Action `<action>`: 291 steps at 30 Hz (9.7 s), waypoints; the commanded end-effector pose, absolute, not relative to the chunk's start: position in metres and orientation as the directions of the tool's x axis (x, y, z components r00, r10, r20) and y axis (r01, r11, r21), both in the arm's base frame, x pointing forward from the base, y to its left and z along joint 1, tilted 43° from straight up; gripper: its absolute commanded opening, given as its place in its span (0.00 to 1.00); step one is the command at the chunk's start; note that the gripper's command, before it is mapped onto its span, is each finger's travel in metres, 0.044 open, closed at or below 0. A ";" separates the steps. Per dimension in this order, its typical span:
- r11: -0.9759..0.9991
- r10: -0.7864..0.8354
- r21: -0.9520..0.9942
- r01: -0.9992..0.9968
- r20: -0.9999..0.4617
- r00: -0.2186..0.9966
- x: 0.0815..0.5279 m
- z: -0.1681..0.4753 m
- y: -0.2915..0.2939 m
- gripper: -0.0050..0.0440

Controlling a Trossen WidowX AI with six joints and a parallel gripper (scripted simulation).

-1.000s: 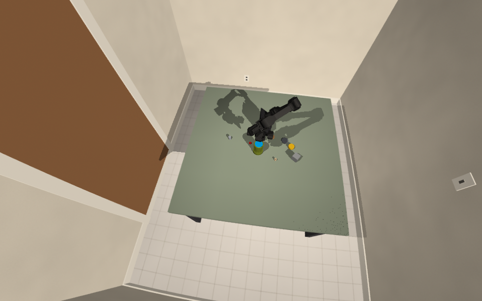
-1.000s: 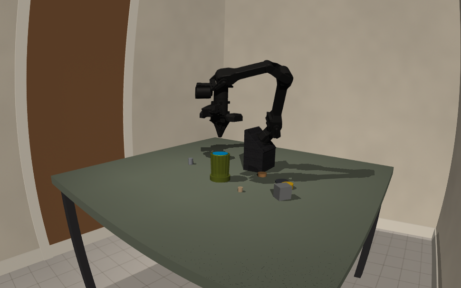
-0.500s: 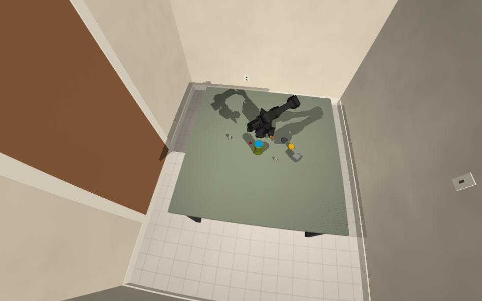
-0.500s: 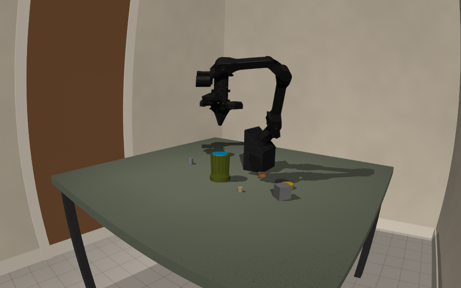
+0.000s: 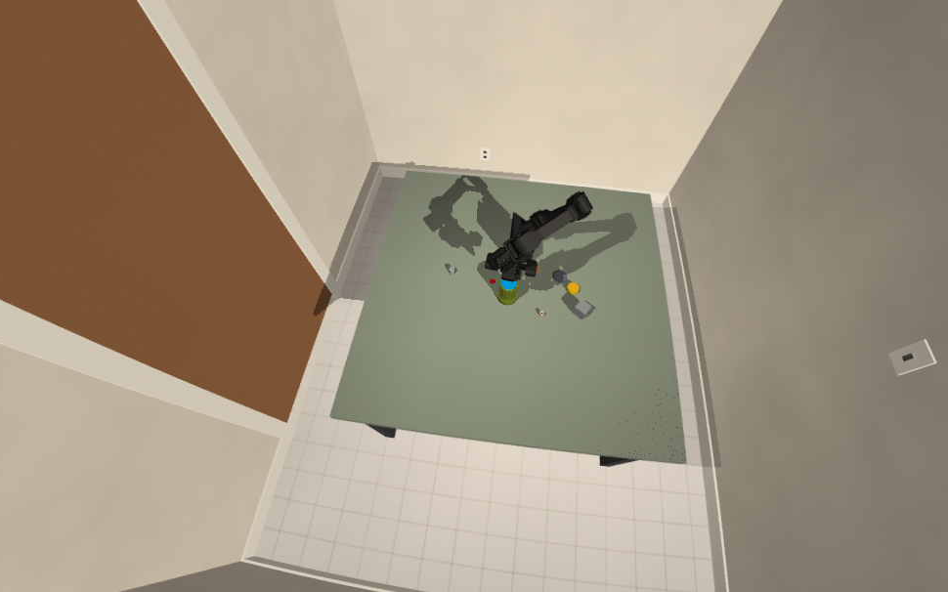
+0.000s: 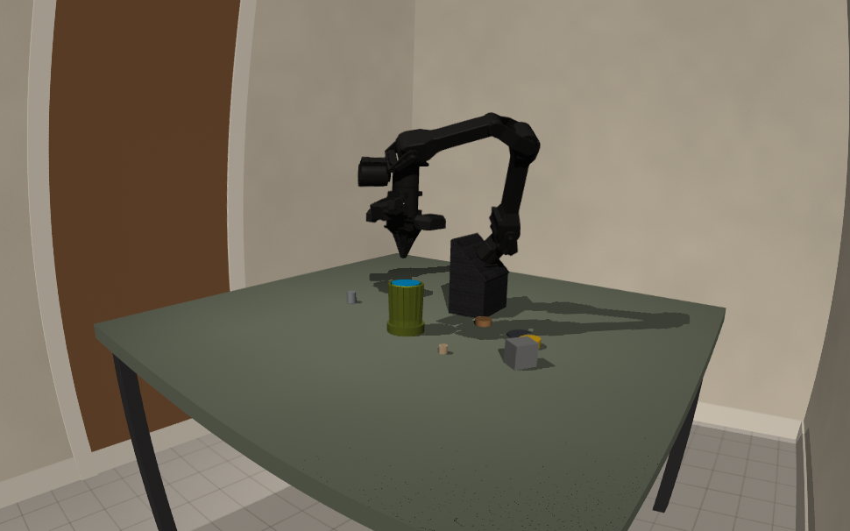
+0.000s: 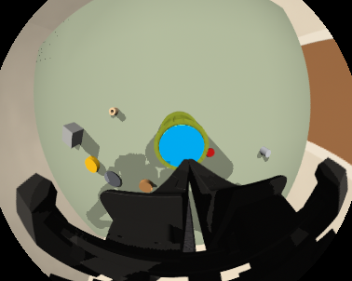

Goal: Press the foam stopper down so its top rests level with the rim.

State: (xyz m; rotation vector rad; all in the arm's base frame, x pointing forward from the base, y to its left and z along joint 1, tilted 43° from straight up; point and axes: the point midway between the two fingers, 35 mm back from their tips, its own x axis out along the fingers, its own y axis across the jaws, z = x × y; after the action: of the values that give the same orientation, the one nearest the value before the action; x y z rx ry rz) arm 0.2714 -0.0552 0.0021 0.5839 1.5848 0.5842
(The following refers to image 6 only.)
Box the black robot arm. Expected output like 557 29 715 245
358 112 541 267

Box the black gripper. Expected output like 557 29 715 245
384 187 446 258

